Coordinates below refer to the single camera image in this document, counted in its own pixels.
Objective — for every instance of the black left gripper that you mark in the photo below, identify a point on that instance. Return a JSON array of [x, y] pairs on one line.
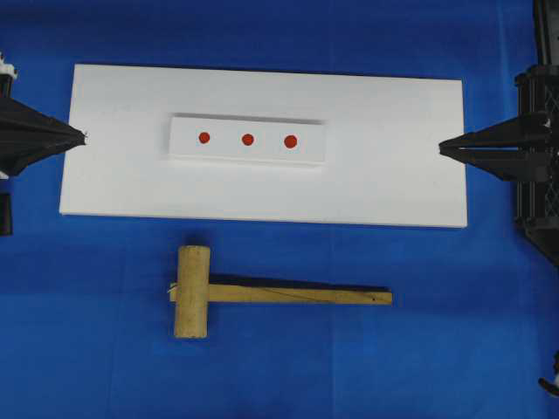
[[17, 118]]

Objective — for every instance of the large white foam board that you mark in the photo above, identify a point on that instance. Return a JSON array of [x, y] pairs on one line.
[[382, 166]]

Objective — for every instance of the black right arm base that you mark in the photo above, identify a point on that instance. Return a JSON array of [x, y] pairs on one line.
[[546, 31]]

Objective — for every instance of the red dot mark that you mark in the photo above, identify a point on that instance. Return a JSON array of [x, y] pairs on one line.
[[247, 139], [204, 137], [290, 141]]

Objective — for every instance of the left red dot mark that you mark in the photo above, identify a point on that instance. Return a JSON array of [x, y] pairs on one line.
[[204, 137]]

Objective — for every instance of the blue table cloth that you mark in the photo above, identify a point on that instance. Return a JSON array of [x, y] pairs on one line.
[[86, 325]]

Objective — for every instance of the middle red dot mark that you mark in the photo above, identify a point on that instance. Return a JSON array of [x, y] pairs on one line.
[[247, 139]]

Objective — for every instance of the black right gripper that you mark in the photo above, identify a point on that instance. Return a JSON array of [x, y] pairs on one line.
[[535, 132]]

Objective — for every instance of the wooden mallet hammer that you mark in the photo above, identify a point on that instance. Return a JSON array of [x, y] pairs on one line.
[[195, 288]]

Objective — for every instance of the small white raised block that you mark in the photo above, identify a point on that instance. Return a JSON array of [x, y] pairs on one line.
[[225, 145]]

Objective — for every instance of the right red dot mark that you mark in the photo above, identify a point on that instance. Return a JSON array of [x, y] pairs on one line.
[[290, 141]]

